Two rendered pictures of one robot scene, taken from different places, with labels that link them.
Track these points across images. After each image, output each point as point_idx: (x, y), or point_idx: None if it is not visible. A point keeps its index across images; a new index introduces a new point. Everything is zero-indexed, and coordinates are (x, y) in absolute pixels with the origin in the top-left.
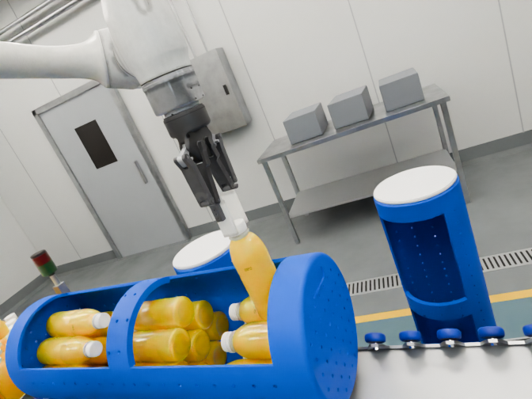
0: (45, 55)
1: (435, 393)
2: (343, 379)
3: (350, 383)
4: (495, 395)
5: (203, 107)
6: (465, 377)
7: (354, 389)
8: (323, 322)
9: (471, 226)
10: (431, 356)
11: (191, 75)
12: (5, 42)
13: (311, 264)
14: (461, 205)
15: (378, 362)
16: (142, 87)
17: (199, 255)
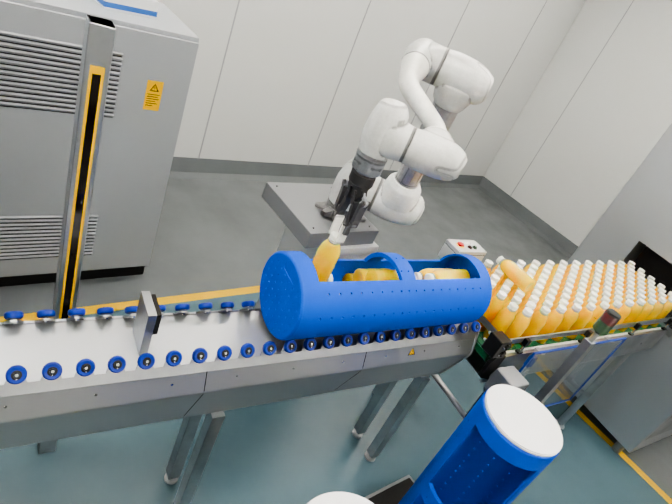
0: (426, 120)
1: (222, 333)
2: (265, 303)
3: (264, 314)
4: (192, 335)
5: (354, 173)
6: (209, 343)
7: (266, 331)
8: (278, 278)
9: None
10: (232, 354)
11: (358, 156)
12: (425, 104)
13: (293, 264)
14: None
15: (262, 347)
16: None
17: (508, 402)
